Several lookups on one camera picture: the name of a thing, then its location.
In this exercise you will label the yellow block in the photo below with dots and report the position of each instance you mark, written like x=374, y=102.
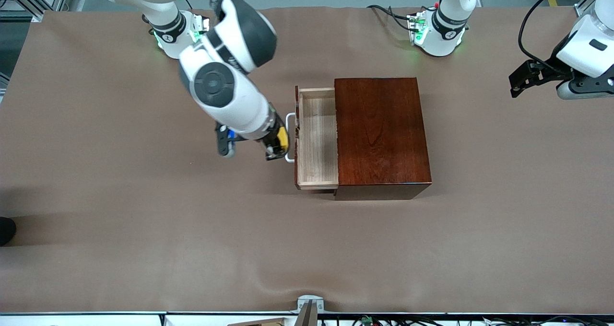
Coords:
x=284, y=136

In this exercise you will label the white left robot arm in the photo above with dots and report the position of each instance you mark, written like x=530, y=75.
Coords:
x=443, y=38

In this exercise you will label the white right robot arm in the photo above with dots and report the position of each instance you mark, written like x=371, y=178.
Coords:
x=230, y=96

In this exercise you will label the dark brown wooden cabinet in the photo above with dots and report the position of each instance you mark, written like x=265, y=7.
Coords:
x=383, y=134

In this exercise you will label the brown table cover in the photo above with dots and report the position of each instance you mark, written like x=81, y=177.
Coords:
x=144, y=244

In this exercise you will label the brown cardboard piece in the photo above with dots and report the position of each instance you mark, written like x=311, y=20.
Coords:
x=259, y=322

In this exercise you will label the black round object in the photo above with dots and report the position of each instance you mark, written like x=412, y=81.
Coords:
x=5, y=231

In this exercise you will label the grey metal bracket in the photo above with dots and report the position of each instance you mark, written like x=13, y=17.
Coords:
x=310, y=303

